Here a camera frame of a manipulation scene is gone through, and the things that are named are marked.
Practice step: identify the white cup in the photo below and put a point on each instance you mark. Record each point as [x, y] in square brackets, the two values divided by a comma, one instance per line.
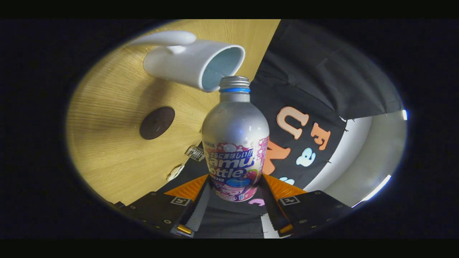
[179, 64]

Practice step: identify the wooden table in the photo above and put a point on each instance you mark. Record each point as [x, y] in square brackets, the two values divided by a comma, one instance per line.
[107, 143]

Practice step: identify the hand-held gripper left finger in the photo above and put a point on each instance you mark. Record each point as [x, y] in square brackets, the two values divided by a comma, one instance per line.
[197, 211]

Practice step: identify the dark brown round coaster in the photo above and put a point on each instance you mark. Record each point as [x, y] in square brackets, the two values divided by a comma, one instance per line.
[157, 122]

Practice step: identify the metal utensil holder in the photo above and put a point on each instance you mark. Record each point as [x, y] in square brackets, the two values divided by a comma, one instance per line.
[195, 153]

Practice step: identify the silver juice bottle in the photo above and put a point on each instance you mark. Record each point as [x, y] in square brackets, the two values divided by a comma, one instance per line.
[235, 125]

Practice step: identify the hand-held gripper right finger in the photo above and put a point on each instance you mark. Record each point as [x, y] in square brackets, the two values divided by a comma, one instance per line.
[272, 211]

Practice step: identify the white divided dish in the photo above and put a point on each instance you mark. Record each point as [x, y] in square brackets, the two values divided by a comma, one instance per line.
[175, 172]

